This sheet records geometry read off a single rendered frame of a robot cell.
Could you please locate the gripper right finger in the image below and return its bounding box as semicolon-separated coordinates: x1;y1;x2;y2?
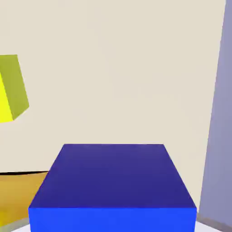
195;212;232;232

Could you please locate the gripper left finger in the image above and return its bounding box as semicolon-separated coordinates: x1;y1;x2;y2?
0;217;31;232

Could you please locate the small blue cube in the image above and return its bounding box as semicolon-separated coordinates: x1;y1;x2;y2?
28;143;198;232

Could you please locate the small yellow cube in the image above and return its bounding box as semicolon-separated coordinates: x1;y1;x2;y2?
0;54;30;124

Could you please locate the large orange box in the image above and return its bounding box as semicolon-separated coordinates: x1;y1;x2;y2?
0;170;50;228

